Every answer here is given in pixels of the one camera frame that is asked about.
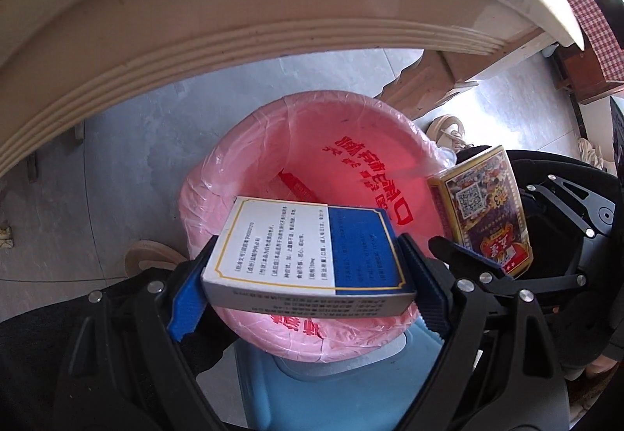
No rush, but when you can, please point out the red packet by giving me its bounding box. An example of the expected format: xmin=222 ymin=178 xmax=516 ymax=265
xmin=277 ymin=169 xmax=325 ymax=205

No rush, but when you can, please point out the red checked cloth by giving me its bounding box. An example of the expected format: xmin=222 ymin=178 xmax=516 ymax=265
xmin=531 ymin=0 xmax=624 ymax=81

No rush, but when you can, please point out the white and blue medicine box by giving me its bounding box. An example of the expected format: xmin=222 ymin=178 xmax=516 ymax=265
xmin=201 ymin=197 xmax=417 ymax=315

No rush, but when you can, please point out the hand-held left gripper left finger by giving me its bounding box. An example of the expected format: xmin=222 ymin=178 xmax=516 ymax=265
xmin=51 ymin=236 xmax=235 ymax=431

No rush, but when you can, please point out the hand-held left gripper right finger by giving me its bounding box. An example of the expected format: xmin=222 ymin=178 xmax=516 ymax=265
xmin=397 ymin=232 xmax=571 ymax=431

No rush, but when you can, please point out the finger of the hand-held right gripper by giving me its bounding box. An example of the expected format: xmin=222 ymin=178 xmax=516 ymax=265
xmin=428 ymin=236 xmax=588 ymax=291
xmin=521 ymin=174 xmax=616 ymax=239

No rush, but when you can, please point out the person's beige left sneaker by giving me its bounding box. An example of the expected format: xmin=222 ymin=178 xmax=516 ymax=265
xmin=124 ymin=240 xmax=188 ymax=276

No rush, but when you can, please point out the person's right forearm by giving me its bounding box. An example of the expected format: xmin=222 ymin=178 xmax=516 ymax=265
xmin=551 ymin=309 xmax=624 ymax=383

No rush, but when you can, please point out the bin with pink bag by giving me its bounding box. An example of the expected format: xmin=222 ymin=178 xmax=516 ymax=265
xmin=178 ymin=90 xmax=456 ymax=364

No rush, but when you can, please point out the person's beige sneaker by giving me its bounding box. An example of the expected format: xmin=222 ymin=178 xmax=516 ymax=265
xmin=124 ymin=240 xmax=188 ymax=276
xmin=426 ymin=115 xmax=473 ymax=154

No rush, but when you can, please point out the person's beige right sneaker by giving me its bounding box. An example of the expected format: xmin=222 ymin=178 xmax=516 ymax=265
xmin=426 ymin=115 xmax=473 ymax=154

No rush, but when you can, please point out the person's right leg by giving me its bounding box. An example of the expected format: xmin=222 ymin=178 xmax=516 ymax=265
xmin=453 ymin=142 xmax=493 ymax=166

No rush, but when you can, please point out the brown wooden cabinet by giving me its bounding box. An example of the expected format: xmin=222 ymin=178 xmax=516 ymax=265
xmin=553 ymin=43 xmax=624 ymax=105

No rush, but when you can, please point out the gold and red card box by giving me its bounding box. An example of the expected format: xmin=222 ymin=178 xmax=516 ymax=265
xmin=428 ymin=145 xmax=534 ymax=280

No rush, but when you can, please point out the light blue trash bin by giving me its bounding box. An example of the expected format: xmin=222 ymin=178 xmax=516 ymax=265
xmin=234 ymin=314 xmax=456 ymax=431

